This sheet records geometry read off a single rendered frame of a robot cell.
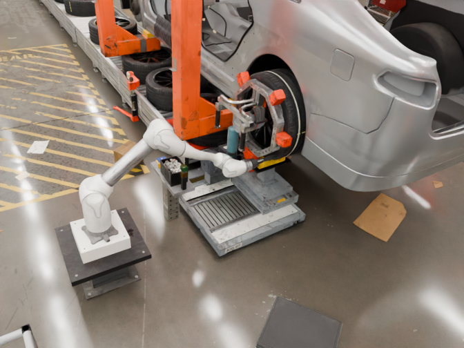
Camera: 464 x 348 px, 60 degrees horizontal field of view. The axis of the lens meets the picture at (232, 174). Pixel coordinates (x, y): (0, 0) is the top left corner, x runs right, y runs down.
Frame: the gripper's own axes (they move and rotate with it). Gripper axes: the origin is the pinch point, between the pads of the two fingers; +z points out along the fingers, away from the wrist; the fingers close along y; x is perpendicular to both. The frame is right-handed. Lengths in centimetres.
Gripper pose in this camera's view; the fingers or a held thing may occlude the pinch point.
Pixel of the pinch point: (272, 157)
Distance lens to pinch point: 297.1
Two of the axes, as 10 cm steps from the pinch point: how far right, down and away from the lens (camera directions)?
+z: 8.5, -2.7, 4.6
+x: -3.2, -9.5, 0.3
